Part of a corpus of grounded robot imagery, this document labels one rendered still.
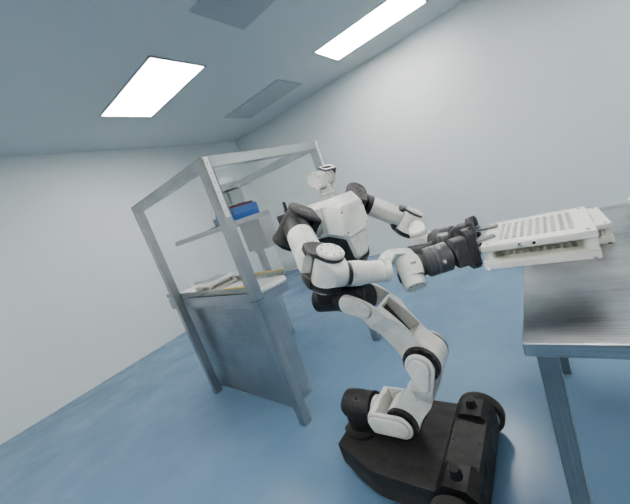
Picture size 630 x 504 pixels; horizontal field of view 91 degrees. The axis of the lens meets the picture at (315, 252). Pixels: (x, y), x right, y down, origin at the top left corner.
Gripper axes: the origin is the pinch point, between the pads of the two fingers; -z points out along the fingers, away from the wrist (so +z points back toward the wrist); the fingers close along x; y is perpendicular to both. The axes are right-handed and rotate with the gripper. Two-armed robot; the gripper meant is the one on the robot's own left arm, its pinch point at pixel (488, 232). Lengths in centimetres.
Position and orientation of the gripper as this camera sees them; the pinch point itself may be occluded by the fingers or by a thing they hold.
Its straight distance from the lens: 114.3
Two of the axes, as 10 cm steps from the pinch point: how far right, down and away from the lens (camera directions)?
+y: -6.5, 3.6, -6.7
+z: -6.7, 1.3, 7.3
